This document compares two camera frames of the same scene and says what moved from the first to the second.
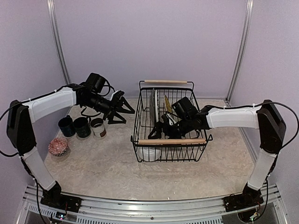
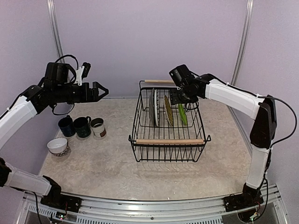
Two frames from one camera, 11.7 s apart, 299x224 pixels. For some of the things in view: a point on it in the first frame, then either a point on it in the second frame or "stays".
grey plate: (152, 106) stays
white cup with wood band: (98, 126) stays
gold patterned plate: (167, 104) stays
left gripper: (111, 112) to (93, 96)
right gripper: (159, 125) to (174, 99)
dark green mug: (82, 127) stays
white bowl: (149, 154) to (57, 145)
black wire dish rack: (167, 126) stays
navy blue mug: (67, 125) stays
